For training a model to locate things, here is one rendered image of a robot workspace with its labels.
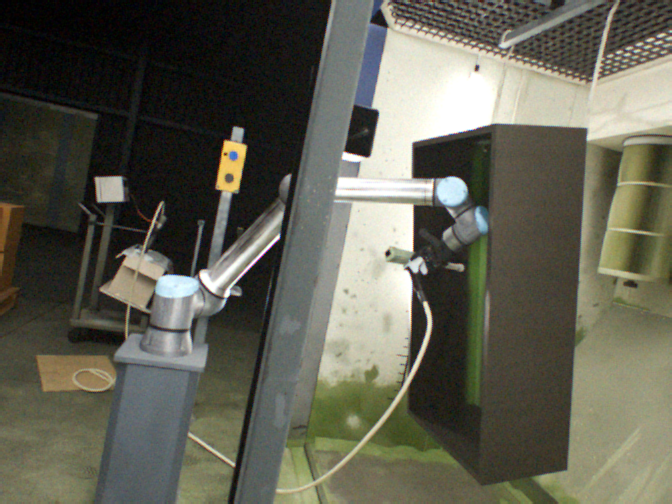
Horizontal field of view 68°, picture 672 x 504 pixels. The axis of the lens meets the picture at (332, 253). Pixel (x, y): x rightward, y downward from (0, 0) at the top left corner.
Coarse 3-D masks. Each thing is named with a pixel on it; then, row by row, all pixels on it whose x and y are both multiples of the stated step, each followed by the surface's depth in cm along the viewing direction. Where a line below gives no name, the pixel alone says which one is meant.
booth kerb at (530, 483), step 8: (520, 480) 262; (528, 480) 256; (520, 488) 260; (528, 488) 254; (536, 488) 249; (544, 488) 244; (528, 496) 253; (536, 496) 248; (544, 496) 242; (552, 496) 237
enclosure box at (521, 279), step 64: (512, 128) 157; (576, 128) 163; (512, 192) 159; (576, 192) 166; (512, 256) 162; (576, 256) 169; (448, 320) 226; (512, 320) 165; (576, 320) 172; (448, 384) 230; (512, 384) 167; (448, 448) 190; (512, 448) 170
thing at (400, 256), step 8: (392, 248) 185; (384, 256) 187; (392, 256) 184; (400, 256) 186; (408, 256) 190; (448, 264) 210; (456, 264) 214; (408, 272) 191; (416, 280) 187; (416, 288) 187; (424, 288) 187; (424, 296) 185
